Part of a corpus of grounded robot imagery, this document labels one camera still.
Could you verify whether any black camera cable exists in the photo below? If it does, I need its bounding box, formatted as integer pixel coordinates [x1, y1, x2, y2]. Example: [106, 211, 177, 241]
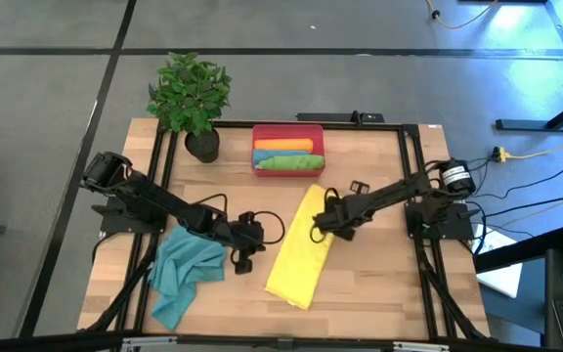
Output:
[309, 187, 342, 244]
[197, 193, 286, 245]

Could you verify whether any blue microfiber towel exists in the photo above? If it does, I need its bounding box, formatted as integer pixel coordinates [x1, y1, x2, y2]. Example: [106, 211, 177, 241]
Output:
[253, 149, 310, 166]

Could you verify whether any white sheet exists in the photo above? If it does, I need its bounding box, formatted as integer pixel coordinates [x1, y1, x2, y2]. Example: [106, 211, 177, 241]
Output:
[474, 223, 525, 299]

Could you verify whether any orange microfiber towel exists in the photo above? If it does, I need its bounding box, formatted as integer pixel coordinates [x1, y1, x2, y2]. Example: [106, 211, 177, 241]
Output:
[254, 138, 314, 152]

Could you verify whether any grey metal bracket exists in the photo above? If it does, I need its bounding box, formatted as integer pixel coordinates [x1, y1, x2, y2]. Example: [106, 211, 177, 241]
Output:
[392, 340, 450, 352]
[120, 334, 179, 349]

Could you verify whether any black overhead crossbar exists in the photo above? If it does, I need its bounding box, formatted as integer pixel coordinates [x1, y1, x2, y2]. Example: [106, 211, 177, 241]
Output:
[0, 330, 563, 352]

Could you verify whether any pink plastic basket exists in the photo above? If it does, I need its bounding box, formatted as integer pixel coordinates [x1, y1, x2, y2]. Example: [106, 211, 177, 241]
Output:
[250, 123, 325, 178]

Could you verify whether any black bar with clamp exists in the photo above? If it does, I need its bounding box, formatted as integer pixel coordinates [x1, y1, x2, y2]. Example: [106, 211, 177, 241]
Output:
[295, 110, 385, 124]

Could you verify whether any yellow floor cable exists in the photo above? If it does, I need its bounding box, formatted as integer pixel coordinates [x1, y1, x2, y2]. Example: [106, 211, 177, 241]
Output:
[425, 0, 500, 29]

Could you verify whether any black desk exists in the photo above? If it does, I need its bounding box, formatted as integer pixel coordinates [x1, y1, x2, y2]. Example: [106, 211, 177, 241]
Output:
[474, 227, 563, 351]

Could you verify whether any green microfiber towel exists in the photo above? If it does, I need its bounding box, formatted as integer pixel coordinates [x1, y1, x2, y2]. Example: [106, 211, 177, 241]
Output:
[256, 154, 325, 171]

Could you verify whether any yellow microfiber towel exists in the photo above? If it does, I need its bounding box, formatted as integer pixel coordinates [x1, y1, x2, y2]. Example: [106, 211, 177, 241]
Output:
[265, 183, 336, 311]

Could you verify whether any yellow plug with cable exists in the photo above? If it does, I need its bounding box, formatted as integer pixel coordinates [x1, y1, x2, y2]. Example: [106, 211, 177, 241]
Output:
[491, 145, 563, 163]

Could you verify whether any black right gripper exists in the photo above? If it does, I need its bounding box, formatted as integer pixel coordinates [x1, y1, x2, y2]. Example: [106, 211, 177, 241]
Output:
[316, 180, 371, 242]

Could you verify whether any black aluminium table frame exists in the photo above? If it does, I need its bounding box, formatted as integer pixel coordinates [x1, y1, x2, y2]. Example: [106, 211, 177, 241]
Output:
[78, 119, 493, 343]

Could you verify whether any black desk leg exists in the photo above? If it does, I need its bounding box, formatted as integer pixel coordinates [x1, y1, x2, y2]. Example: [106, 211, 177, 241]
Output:
[495, 90, 563, 132]

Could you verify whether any teal microfiber towel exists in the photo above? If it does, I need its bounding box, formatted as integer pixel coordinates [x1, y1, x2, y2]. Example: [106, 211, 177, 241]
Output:
[147, 224, 228, 331]

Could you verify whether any green plant in black pot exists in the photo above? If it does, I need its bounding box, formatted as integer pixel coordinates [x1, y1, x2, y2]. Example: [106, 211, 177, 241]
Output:
[147, 51, 233, 165]

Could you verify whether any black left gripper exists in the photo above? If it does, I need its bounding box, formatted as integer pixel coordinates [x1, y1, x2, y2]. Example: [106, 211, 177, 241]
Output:
[226, 210, 267, 276]

